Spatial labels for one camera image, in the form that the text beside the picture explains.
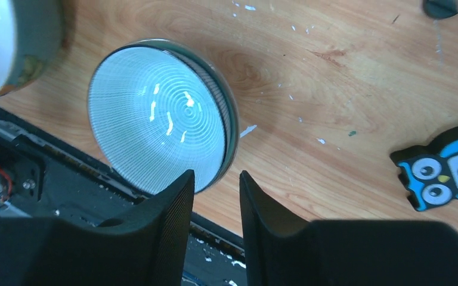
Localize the blue owl toy block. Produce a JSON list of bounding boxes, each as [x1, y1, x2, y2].
[[389, 126, 458, 212]]

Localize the steel two-tier dish rack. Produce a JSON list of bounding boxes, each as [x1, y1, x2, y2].
[[422, 0, 458, 20]]

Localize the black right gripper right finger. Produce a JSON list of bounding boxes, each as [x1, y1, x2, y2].
[[239, 171, 458, 285]]

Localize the small celadon cup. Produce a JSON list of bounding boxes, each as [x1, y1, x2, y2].
[[87, 39, 240, 195]]

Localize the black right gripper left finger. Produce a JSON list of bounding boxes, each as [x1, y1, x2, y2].
[[0, 170, 195, 285]]

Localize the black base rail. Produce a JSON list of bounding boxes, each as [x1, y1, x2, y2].
[[0, 108, 247, 285]]

